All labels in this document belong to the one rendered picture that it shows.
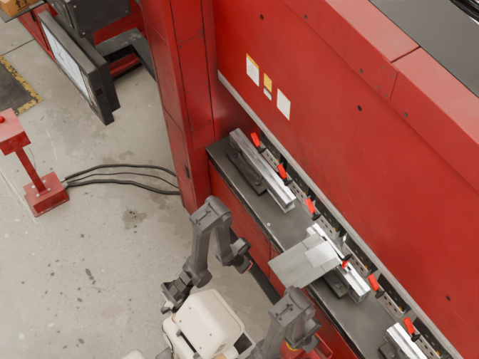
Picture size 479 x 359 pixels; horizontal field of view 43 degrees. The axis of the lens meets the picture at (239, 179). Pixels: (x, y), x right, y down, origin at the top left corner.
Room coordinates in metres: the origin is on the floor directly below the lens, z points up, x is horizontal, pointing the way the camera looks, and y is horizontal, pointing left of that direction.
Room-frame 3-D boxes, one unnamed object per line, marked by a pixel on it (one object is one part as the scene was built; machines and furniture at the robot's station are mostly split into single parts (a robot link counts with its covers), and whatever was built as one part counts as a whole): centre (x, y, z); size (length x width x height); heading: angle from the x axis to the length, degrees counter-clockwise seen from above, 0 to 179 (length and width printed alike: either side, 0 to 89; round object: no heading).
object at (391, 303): (0.83, -0.58, 1.26); 0.15 x 0.09 x 0.17; 31
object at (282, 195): (1.63, -0.11, 0.92); 0.50 x 0.06 x 0.10; 31
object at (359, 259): (1.01, -0.48, 1.26); 0.15 x 0.09 x 0.17; 31
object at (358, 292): (1.11, -0.42, 0.92); 0.39 x 0.06 x 0.10; 31
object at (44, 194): (2.08, 1.29, 0.41); 0.25 x 0.20 x 0.83; 121
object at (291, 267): (1.08, -0.26, 1.00); 0.26 x 0.18 x 0.01; 121
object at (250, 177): (1.64, -0.04, 0.89); 0.30 x 0.05 x 0.03; 31
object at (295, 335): (0.68, -0.17, 1.40); 0.11 x 0.06 x 0.43; 36
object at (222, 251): (1.03, 0.08, 1.40); 0.11 x 0.06 x 0.43; 36
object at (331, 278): (1.09, -0.36, 0.89); 0.30 x 0.05 x 0.03; 31
